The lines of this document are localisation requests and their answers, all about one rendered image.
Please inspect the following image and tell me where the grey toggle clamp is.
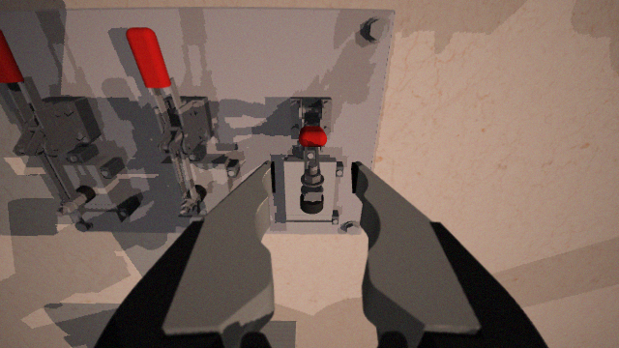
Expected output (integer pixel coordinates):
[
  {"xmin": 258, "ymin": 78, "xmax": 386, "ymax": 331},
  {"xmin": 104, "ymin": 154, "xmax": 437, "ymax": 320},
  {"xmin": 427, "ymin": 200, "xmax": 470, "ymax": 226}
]
[{"xmin": 290, "ymin": 97, "xmax": 333, "ymax": 215}]

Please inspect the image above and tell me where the toggle clamp with red handle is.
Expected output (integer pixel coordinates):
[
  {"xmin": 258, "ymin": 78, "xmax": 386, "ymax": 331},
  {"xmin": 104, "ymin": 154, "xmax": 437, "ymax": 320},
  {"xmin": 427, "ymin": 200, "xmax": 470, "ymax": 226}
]
[
  {"xmin": 0, "ymin": 29, "xmax": 102, "ymax": 217},
  {"xmin": 126, "ymin": 27, "xmax": 214, "ymax": 216}
]

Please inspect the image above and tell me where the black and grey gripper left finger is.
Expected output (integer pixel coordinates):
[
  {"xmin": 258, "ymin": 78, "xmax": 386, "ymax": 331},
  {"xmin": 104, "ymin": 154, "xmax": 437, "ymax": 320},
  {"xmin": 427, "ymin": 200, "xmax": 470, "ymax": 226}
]
[{"xmin": 94, "ymin": 160, "xmax": 276, "ymax": 348}]

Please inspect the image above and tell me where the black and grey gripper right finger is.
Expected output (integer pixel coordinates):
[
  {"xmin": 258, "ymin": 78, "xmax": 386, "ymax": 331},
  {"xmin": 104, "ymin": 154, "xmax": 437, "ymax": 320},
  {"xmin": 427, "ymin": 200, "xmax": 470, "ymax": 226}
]
[{"xmin": 351, "ymin": 161, "xmax": 548, "ymax": 348}]

